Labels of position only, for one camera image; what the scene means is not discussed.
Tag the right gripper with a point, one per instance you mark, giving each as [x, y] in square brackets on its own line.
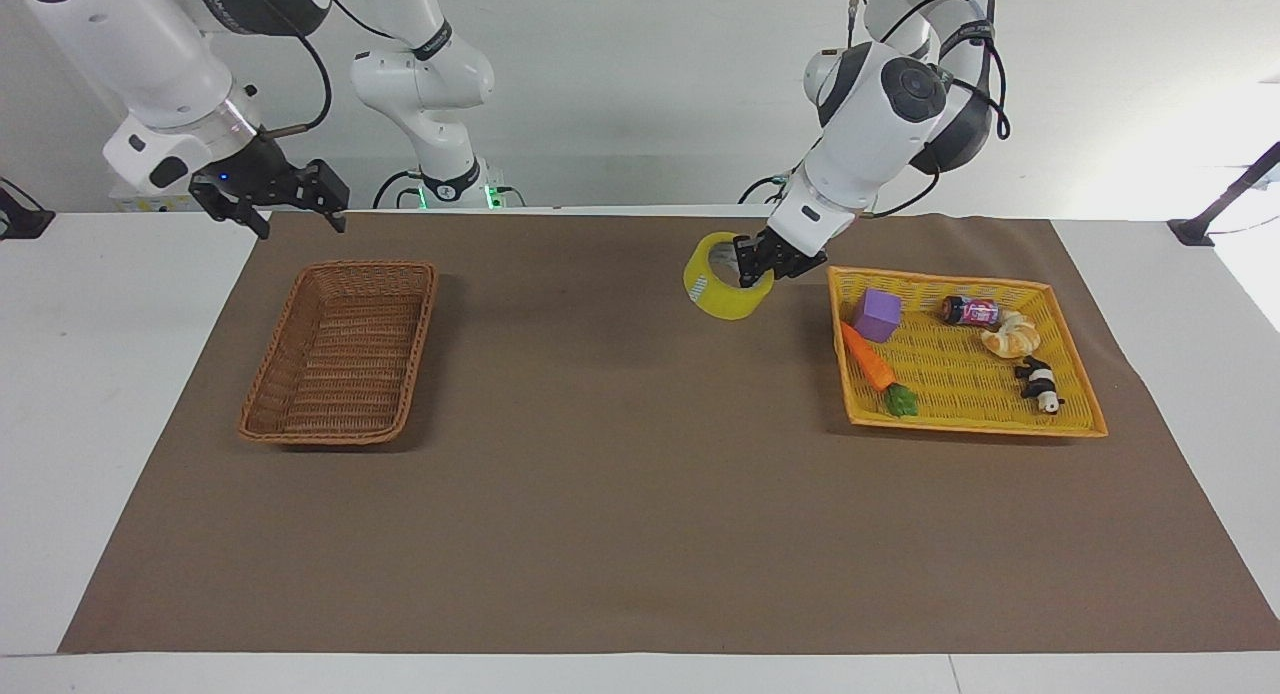
[255, 166]

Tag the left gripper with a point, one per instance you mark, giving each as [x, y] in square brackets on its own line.
[790, 256]

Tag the yellow tape roll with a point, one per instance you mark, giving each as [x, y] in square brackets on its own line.
[722, 296]

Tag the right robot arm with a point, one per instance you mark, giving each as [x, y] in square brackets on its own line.
[150, 54]

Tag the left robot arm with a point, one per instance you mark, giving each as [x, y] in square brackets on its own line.
[880, 114]

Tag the brown wicker basket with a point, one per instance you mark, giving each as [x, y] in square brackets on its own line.
[340, 359]

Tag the yellow woven basket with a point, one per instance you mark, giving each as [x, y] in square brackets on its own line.
[960, 384]

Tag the purple cube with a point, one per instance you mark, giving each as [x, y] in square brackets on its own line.
[877, 316]

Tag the orange toy carrot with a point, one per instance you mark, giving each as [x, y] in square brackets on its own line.
[868, 362]

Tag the small dark can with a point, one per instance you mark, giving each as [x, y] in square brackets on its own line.
[968, 311]

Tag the toy bread roll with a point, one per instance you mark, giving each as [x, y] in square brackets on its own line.
[1012, 336]

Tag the black stand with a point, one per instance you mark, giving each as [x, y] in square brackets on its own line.
[1225, 199]
[22, 220]

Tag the toy panda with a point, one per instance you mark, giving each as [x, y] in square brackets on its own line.
[1040, 382]

